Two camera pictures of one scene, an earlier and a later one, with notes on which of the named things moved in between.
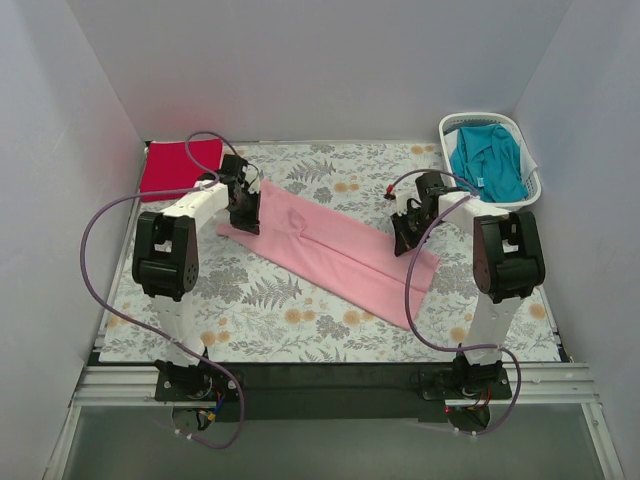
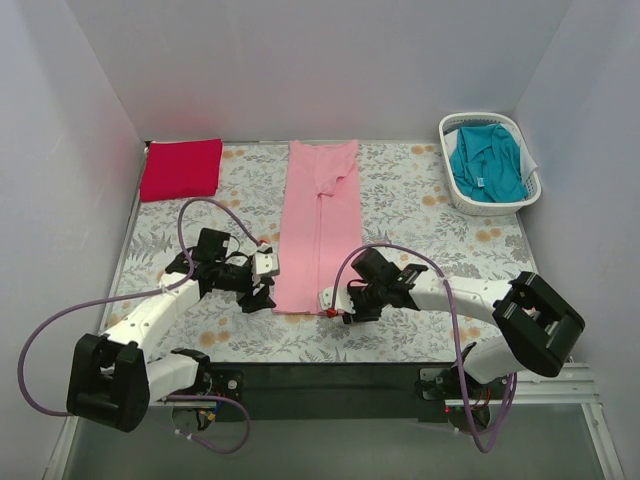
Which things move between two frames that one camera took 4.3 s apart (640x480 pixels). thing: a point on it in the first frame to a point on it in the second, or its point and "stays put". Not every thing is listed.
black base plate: x=330 y=391 stays put
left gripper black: x=245 y=211 to x=255 y=288
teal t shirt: x=488 y=159 stays put
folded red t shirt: x=168 y=166 stays put
